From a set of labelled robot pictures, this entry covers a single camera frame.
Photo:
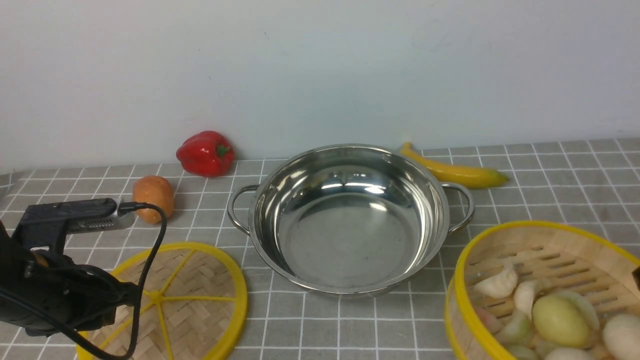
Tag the woven bamboo steamer lid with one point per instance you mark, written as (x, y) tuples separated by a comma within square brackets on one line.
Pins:
[(194, 306)]

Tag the yellow banana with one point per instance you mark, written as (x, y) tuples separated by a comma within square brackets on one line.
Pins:
[(467, 176)]

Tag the pale dumpling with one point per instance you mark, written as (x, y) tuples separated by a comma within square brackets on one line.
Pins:
[(526, 293)]

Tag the light green dumpling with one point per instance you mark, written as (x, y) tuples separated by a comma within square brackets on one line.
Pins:
[(584, 306)]

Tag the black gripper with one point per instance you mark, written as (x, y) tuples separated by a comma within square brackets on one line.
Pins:
[(42, 288)]

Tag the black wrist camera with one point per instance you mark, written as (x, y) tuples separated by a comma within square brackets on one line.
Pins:
[(70, 217)]

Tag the brown potato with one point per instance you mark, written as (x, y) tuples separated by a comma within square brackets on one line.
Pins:
[(155, 190)]

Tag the bamboo steamer basket yellow rim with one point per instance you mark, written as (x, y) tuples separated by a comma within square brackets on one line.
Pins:
[(571, 258)]

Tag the red bell pepper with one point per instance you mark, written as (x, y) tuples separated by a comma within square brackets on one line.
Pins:
[(206, 154)]

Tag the white round bun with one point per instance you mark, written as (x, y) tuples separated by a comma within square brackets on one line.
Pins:
[(621, 336)]

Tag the pink dumpling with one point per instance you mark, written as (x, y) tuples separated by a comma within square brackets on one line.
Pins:
[(488, 320)]

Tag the grey checkered tablecloth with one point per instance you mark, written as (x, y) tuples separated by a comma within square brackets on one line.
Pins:
[(589, 184)]

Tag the yellow-green round bun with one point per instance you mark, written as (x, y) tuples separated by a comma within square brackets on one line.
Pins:
[(558, 320)]

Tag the white dumpling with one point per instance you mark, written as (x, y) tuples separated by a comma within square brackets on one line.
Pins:
[(500, 285)]

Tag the stainless steel pot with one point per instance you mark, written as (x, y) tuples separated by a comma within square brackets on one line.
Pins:
[(349, 220)]

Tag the small green dumpling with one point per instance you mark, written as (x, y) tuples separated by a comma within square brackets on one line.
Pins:
[(522, 352)]

